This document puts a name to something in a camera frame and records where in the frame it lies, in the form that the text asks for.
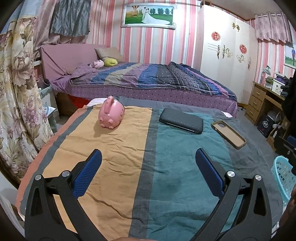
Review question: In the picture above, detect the light blue plastic basket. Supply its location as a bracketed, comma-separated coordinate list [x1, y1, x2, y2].
[271, 156, 295, 206]

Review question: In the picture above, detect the floral curtain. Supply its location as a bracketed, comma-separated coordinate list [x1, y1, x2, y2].
[1, 17, 53, 179]

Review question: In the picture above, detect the black computer case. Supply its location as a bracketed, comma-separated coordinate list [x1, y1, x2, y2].
[257, 111, 277, 138]

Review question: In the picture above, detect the striped towel cloth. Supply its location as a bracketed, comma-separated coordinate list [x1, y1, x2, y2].
[16, 97, 282, 240]

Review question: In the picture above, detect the black rectangular wallet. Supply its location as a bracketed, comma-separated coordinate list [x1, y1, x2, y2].
[159, 108, 203, 134]

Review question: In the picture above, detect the pink piggy bank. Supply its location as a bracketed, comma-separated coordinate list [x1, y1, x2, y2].
[98, 96, 125, 130]

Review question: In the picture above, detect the wooden desk with drawers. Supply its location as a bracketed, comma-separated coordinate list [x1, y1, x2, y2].
[245, 82, 290, 150]

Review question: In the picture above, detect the purple bed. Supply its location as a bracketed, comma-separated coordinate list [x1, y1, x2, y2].
[40, 44, 238, 116]

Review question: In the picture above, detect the pink plush toy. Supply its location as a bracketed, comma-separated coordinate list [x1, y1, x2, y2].
[89, 60, 104, 69]

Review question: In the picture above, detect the striped blue purple blanket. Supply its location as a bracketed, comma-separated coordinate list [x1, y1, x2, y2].
[70, 62, 237, 101]

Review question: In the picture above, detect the yellow-green plush toy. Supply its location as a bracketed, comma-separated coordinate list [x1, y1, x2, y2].
[104, 58, 118, 67]

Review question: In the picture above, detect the white wardrobe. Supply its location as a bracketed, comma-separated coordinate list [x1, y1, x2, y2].
[192, 6, 258, 104]

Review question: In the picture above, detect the tan pillow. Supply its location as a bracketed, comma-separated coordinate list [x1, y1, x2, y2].
[95, 47, 124, 63]

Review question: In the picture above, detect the pink window valance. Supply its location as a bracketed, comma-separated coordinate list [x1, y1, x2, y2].
[255, 12, 292, 44]

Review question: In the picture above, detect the grey hanging cloth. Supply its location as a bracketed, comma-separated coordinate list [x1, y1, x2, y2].
[50, 0, 91, 38]

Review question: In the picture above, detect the framed wedding photo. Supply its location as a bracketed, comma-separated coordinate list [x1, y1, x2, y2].
[121, 3, 177, 30]

